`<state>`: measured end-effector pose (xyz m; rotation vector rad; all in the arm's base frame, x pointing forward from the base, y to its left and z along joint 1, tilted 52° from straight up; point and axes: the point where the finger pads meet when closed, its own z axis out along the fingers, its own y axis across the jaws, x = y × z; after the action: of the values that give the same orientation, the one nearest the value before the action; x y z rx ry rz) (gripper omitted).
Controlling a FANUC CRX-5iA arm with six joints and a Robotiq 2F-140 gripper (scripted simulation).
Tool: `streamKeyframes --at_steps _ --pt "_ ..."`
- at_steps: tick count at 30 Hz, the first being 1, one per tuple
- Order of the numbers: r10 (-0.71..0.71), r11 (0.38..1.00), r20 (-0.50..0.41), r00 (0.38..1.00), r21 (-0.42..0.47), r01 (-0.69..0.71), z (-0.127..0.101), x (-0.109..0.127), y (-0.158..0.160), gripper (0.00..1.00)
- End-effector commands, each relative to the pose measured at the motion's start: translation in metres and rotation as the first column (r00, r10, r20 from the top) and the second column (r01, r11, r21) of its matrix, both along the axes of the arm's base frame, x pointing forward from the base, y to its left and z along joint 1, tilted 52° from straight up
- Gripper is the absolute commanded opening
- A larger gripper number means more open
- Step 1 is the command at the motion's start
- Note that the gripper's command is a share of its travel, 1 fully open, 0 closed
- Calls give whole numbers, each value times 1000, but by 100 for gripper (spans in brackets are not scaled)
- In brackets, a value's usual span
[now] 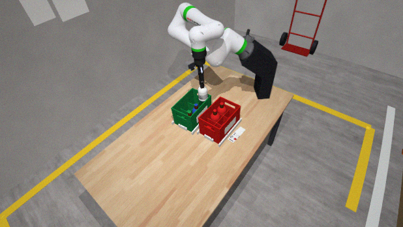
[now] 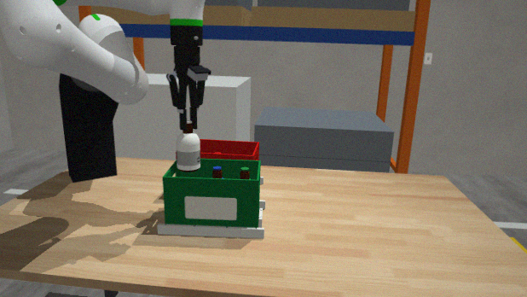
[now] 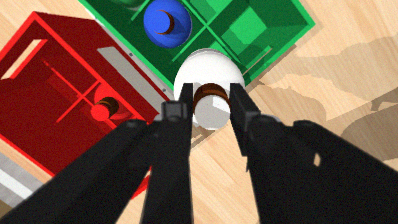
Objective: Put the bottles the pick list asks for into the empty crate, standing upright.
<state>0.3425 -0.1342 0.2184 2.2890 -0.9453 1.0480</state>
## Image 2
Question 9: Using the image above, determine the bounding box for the blue bottle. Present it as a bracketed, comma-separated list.
[212, 166, 222, 178]

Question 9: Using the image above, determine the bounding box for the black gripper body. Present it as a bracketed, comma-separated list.
[174, 46, 200, 83]

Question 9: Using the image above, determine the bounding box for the green crate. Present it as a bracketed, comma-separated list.
[164, 159, 261, 228]

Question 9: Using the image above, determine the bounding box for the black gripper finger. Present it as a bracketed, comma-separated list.
[188, 79, 206, 129]
[166, 71, 189, 131]

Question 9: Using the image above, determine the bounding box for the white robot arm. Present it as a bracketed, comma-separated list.
[0, 0, 205, 105]

